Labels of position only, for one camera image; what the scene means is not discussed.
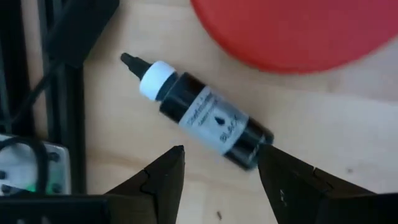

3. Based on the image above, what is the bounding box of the black aluminium table frame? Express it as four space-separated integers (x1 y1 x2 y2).
0 0 87 195

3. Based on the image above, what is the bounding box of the red desk lamp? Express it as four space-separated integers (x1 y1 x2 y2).
189 0 398 75

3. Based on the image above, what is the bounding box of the black lamp power cable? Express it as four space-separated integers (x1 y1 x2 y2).
12 0 121 125

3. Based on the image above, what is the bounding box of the black food coloring bottle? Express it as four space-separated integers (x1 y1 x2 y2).
120 52 275 171

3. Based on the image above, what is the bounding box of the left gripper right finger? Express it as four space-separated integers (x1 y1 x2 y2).
257 144 377 224

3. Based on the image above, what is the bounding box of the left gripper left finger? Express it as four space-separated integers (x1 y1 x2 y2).
105 144 187 224

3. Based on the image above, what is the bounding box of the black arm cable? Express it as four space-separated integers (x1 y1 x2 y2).
0 136 50 194

